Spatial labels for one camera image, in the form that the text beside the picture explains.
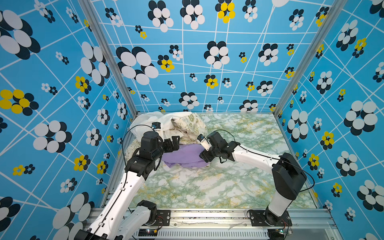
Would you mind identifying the purple cloth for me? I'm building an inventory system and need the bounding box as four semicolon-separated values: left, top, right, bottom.
162;144;209;168

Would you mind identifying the white cloth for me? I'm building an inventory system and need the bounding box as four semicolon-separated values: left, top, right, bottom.
130;112;192;142

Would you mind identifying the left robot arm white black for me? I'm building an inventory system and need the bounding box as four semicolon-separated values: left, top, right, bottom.
74;130;180;240

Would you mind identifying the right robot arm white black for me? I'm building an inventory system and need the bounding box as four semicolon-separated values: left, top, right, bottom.
197;131;307;226

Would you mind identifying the cream green printed cloth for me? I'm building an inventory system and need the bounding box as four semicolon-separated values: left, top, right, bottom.
125;113;207;160

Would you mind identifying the left controller board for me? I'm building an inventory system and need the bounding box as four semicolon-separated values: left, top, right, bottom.
138;229;158;237

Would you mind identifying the controller board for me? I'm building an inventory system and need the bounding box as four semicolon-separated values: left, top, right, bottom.
268;229;286;240
138;229;158;237

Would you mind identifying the right controller board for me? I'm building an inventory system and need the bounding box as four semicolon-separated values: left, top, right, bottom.
268;229;286;240

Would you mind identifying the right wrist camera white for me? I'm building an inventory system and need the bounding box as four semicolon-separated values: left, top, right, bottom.
197;134;212;151

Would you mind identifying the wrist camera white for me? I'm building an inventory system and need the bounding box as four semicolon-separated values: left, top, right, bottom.
152;122;162;130
197;134;212;151

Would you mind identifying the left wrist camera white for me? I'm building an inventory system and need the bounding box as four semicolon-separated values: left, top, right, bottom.
152;122;162;130

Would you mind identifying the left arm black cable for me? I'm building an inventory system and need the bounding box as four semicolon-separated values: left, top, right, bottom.
89;124;158;238

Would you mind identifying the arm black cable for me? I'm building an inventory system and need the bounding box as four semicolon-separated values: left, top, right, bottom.
89;124;158;238
214;128;316;193

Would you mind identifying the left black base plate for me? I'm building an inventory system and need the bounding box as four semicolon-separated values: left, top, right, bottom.
143;210;171;227

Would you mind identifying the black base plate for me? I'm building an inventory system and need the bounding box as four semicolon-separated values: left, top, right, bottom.
143;210;171;227
246;210;292;228

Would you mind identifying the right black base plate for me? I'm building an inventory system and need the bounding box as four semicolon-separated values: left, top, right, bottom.
246;210;292;228

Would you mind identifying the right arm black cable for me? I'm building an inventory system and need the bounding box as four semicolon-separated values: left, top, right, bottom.
214;128;316;193

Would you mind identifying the aluminium front rail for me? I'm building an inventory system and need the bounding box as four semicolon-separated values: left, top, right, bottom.
130;208;342;240

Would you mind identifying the left aluminium corner post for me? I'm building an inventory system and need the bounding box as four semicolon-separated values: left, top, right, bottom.
79;0;138;119

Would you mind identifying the aluminium corner post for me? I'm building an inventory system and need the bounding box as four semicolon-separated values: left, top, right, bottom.
79;0;138;119
274;0;348;118

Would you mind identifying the right aluminium corner post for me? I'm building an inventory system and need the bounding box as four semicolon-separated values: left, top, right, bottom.
274;0;348;118

